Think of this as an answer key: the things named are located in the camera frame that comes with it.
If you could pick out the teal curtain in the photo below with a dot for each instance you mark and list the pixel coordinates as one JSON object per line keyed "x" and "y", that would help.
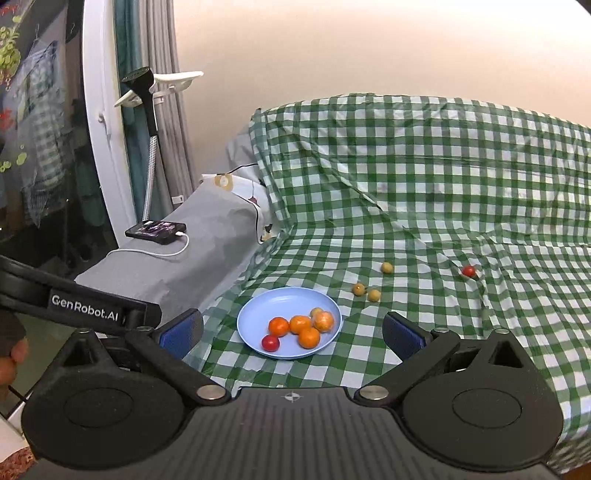
{"x": 134, "y": 161}

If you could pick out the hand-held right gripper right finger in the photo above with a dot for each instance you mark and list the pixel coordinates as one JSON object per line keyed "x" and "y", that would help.
{"x": 405, "y": 337}

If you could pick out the black smartphone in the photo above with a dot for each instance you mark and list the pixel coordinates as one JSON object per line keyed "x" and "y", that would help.
{"x": 154, "y": 230}

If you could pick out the person's left hand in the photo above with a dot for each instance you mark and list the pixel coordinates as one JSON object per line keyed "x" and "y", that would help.
{"x": 10, "y": 367}

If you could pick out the light blue plate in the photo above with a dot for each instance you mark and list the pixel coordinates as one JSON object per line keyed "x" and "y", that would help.
{"x": 256, "y": 318}

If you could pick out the white window frame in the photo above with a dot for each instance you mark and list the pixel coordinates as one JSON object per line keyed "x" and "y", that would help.
{"x": 104, "y": 152}

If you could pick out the plain orange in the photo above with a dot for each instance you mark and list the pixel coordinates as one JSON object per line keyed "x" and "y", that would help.
{"x": 278, "y": 326}

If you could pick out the grey curtain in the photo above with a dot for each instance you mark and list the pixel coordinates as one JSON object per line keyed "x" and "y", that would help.
{"x": 164, "y": 37}

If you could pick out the small orange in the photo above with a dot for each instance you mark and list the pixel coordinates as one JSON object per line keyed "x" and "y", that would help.
{"x": 309, "y": 338}

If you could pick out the plastic-wrapped orange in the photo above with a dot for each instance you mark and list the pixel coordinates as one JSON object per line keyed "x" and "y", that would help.
{"x": 324, "y": 321}
{"x": 300, "y": 324}

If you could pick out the white printed pillow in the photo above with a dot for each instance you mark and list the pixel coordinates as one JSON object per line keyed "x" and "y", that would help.
{"x": 241, "y": 189}

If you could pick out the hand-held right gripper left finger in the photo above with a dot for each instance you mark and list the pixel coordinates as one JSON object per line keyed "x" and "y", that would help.
{"x": 179, "y": 333}

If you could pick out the patterned red cloth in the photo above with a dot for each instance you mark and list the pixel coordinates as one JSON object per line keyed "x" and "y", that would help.
{"x": 16, "y": 464}

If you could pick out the green checked cloth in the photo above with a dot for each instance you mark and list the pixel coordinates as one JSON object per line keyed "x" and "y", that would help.
{"x": 415, "y": 161}

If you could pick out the red cherry tomato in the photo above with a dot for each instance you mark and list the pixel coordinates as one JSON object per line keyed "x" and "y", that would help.
{"x": 270, "y": 343}
{"x": 469, "y": 271}

